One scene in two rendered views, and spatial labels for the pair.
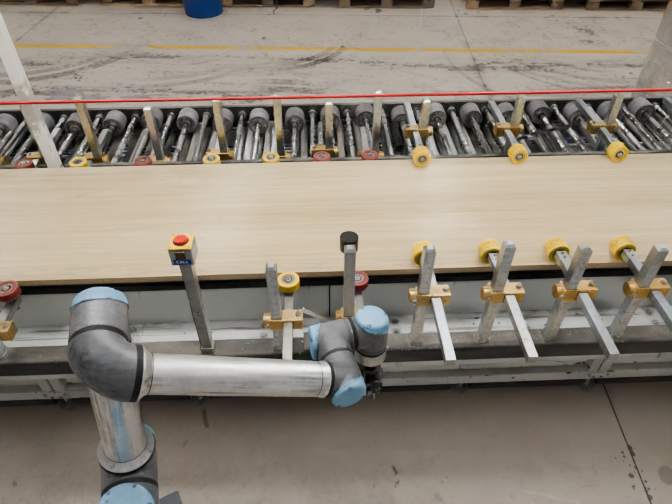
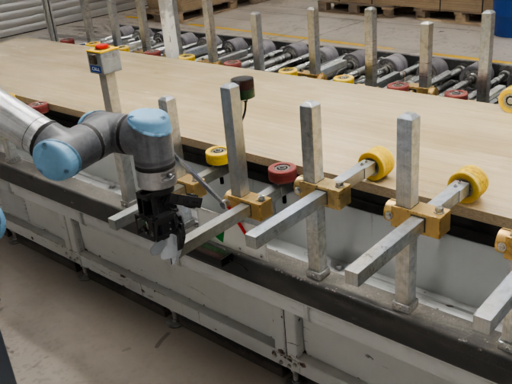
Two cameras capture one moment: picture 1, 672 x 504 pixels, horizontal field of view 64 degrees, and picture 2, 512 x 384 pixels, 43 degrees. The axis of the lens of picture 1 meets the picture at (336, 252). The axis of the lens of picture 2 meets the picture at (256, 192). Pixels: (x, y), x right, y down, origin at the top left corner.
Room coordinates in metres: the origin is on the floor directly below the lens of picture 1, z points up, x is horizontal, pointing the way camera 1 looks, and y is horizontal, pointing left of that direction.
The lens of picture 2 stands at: (0.15, -1.21, 1.62)
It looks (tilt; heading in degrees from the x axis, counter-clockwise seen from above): 25 degrees down; 46
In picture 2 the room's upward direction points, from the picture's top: 5 degrees counter-clockwise
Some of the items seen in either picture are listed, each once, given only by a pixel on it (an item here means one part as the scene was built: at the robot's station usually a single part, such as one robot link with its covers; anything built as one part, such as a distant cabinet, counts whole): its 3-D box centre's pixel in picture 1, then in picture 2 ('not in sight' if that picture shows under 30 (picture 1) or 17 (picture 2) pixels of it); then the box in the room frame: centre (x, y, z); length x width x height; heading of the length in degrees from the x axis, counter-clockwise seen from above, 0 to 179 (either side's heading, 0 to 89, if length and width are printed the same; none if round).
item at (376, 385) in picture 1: (369, 370); (158, 210); (0.92, -0.10, 0.97); 0.09 x 0.08 x 0.12; 2
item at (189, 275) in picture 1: (197, 306); (119, 141); (1.21, 0.47, 0.93); 0.05 x 0.05 x 0.45; 3
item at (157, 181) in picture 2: (371, 350); (157, 176); (0.93, -0.10, 1.05); 0.10 x 0.09 x 0.05; 92
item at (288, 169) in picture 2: (357, 287); (283, 184); (1.37, -0.08, 0.85); 0.08 x 0.08 x 0.11
